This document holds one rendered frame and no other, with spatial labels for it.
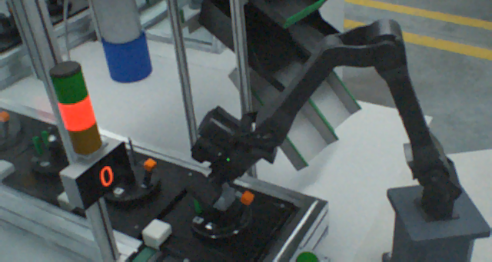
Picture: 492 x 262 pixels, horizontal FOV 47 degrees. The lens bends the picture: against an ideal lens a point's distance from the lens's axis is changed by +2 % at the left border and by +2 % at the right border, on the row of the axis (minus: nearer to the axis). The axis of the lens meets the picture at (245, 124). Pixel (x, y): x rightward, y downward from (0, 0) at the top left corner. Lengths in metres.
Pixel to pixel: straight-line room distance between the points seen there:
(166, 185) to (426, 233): 0.60
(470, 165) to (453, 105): 1.90
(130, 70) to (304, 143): 0.87
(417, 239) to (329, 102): 0.53
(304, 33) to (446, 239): 0.60
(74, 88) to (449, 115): 2.70
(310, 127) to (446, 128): 1.95
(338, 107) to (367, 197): 0.25
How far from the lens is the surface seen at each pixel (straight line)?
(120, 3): 1.93
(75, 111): 0.94
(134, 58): 2.00
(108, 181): 1.03
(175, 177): 1.36
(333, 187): 1.46
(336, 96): 1.49
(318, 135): 1.38
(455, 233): 1.09
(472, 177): 1.55
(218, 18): 1.24
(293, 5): 1.19
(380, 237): 1.34
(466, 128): 3.28
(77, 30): 2.40
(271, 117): 0.96
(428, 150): 1.01
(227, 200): 1.16
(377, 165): 1.54
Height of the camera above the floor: 1.81
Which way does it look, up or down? 34 degrees down
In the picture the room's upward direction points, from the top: 5 degrees counter-clockwise
